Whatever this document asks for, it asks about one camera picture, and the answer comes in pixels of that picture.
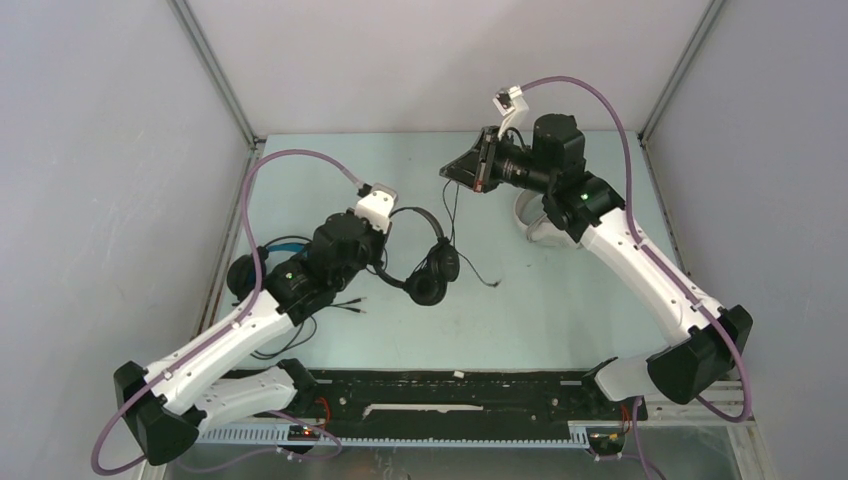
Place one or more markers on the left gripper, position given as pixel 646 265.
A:
pixel 381 240

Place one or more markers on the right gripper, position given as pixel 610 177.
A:
pixel 475 169

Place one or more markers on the white headphones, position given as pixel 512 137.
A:
pixel 538 229

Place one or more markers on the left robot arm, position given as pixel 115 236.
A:
pixel 168 404

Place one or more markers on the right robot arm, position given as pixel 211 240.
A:
pixel 703 337

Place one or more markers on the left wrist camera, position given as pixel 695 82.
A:
pixel 375 205

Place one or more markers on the aluminium frame rail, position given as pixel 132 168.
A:
pixel 198 39

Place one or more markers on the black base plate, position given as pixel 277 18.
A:
pixel 483 405

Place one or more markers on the white cable duct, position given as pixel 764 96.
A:
pixel 291 435

